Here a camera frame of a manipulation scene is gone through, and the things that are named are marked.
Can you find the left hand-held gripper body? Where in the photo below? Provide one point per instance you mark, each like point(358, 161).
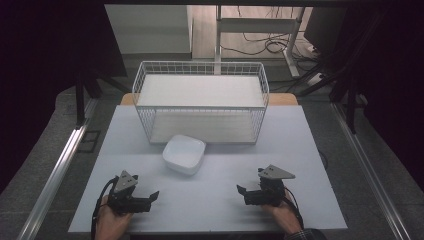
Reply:
point(126, 196)

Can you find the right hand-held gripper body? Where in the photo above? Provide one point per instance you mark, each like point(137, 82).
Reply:
point(268, 191)

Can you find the white square bowl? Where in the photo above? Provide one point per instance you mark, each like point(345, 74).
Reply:
point(184, 154)

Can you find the person's right hand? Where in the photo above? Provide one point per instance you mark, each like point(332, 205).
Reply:
point(283, 213)

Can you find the person's left hand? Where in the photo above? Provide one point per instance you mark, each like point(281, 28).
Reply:
point(111, 223)

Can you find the white table cover sheet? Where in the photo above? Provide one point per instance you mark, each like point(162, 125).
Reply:
point(233, 173)

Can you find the wooden table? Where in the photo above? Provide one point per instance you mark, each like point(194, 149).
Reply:
point(283, 99)

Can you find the black metal stand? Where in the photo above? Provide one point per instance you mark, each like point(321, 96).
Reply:
point(350, 93)
point(80, 100)

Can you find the white power strip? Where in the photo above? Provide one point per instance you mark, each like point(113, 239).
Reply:
point(314, 79)

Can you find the black curtain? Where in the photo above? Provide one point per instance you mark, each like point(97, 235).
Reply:
point(396, 83)
point(43, 66)

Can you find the white cabinet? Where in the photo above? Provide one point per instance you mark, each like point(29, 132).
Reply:
point(150, 30)

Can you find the black square floor bracket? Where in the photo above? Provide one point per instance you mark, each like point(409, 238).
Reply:
point(89, 141)

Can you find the aluminium rail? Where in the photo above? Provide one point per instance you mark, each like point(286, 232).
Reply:
point(370, 173)
point(55, 176)

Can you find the white desk frame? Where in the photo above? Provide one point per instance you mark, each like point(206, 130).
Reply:
point(256, 25)

